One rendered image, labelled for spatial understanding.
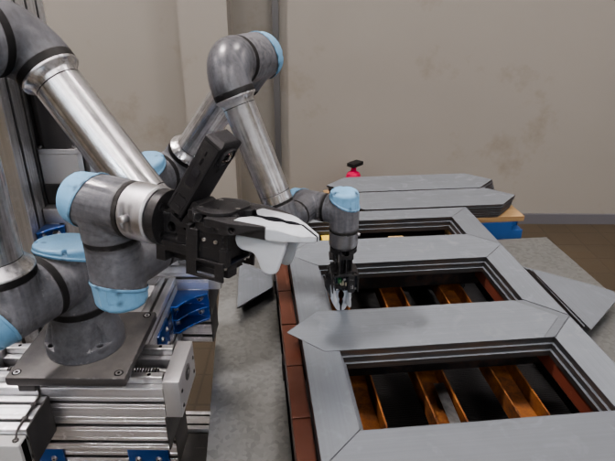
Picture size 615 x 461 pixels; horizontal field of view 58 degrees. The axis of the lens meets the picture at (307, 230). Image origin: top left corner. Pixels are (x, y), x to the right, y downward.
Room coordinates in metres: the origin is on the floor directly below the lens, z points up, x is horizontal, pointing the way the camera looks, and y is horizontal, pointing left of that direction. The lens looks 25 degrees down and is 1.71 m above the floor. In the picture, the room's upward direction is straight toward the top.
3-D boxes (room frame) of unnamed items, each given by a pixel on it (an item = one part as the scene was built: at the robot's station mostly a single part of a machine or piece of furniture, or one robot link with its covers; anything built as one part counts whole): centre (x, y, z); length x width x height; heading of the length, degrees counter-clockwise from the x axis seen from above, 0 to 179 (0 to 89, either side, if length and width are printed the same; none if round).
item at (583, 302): (1.54, -0.88, 0.77); 0.45 x 0.20 x 0.04; 6
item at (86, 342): (0.91, 0.45, 1.09); 0.15 x 0.15 x 0.10
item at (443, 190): (2.27, -0.49, 0.82); 0.80 x 0.40 x 0.06; 96
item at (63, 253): (0.91, 0.45, 1.20); 0.13 x 0.12 x 0.14; 154
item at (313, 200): (1.32, 0.00, 1.17); 0.11 x 0.11 x 0.08; 63
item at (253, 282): (1.73, 0.19, 0.70); 0.39 x 0.12 x 0.04; 6
